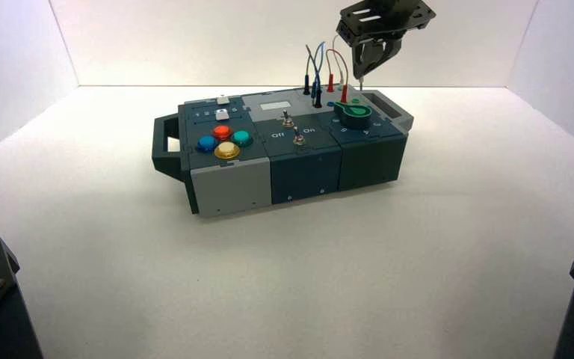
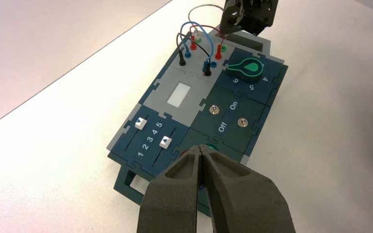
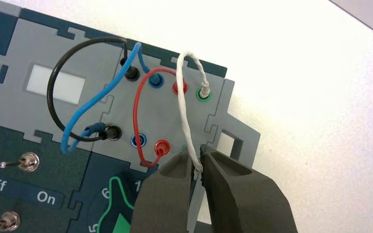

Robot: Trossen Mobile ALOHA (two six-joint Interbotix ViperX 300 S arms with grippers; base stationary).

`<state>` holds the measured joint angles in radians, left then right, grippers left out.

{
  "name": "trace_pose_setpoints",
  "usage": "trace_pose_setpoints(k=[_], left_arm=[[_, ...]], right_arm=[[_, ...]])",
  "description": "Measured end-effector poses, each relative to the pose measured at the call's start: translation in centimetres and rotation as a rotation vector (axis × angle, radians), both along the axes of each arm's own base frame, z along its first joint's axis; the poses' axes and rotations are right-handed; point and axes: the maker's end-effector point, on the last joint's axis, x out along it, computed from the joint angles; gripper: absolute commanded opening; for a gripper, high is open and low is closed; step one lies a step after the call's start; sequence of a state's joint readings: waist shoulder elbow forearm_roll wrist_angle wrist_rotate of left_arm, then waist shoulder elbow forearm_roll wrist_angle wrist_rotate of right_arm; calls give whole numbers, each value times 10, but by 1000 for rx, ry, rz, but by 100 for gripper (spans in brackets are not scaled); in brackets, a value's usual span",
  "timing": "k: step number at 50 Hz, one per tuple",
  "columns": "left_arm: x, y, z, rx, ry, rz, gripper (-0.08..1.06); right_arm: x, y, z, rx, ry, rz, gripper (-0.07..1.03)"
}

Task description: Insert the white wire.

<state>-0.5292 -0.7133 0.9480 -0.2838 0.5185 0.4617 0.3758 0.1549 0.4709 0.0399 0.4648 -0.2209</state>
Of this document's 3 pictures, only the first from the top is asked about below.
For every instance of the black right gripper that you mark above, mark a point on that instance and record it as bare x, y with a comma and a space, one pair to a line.
386, 20

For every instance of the green rotary knob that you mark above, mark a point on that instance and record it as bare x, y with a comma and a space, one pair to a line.
354, 115

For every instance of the small grey display screen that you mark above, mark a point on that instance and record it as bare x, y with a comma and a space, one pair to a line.
274, 106

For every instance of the dark modular task box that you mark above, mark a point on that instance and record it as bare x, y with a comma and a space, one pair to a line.
307, 172

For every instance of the green dome push button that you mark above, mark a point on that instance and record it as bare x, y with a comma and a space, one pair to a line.
241, 137

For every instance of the red dome push button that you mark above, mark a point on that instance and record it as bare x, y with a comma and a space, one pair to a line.
221, 132

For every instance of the yellow dome push button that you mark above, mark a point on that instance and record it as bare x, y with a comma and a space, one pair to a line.
226, 150

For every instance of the blue dome push button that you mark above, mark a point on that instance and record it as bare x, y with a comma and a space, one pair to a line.
207, 143

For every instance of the metal toggle switch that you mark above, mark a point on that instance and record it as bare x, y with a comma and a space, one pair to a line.
298, 137
287, 119

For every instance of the white square key switch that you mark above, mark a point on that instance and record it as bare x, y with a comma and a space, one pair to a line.
222, 100
221, 115

